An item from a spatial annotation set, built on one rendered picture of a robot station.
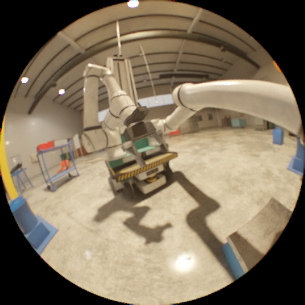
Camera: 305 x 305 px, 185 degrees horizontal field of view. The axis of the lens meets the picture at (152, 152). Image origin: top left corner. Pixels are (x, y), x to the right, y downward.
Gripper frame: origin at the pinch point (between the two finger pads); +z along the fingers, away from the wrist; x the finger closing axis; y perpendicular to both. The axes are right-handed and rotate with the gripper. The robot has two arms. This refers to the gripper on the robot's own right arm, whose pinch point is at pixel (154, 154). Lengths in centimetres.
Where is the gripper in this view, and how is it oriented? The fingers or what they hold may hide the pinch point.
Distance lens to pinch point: 37.3
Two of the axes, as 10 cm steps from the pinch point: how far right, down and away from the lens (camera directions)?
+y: -4.9, 3.5, 8.0
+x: -6.9, 3.9, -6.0
